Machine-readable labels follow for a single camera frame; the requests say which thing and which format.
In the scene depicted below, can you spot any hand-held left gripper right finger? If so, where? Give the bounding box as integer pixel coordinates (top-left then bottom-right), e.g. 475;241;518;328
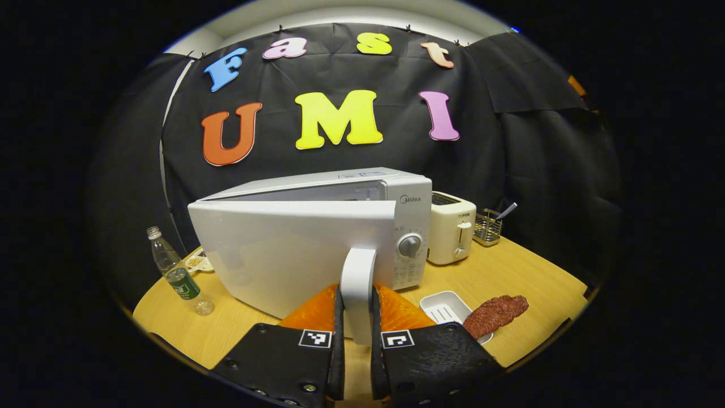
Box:
371;283;505;408

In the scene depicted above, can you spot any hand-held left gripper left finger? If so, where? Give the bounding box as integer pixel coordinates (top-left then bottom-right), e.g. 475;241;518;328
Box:
212;283;346;408

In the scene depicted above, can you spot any white microwave oven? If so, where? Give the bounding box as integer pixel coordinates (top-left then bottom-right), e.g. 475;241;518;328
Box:
187;167;433;346

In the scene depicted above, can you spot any red meat slice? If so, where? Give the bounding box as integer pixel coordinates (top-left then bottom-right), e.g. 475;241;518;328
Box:
463;295;530;341

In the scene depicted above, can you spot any white rectangular dish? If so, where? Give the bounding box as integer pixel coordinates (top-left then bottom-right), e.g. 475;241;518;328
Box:
420;291;493;345

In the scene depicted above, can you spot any white toaster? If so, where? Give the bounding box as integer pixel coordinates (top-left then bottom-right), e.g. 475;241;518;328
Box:
428;192;477;266

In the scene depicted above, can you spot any white divided snack plate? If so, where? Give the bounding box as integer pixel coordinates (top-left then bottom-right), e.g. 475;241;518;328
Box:
186;249;215;274

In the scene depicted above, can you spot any clear plastic water bottle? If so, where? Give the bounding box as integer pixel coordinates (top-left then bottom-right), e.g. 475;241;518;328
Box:
147;226;215;316

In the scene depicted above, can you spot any wire mesh basket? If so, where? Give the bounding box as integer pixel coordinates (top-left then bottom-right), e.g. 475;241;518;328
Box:
473;209;504;247

